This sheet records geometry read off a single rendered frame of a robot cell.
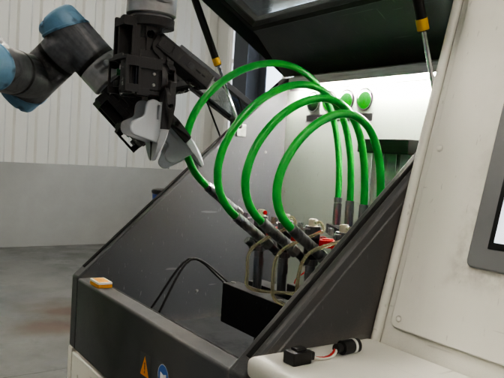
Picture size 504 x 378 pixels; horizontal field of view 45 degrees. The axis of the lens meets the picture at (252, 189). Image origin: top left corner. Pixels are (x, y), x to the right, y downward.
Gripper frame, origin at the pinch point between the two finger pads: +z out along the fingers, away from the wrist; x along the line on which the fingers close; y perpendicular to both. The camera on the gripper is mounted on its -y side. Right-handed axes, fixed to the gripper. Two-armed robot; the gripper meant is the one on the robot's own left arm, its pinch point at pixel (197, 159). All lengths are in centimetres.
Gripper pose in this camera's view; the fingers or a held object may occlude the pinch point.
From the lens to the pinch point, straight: 113.2
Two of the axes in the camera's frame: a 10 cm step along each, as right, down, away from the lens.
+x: 3.7, -1.5, -9.2
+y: -6.6, 6.5, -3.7
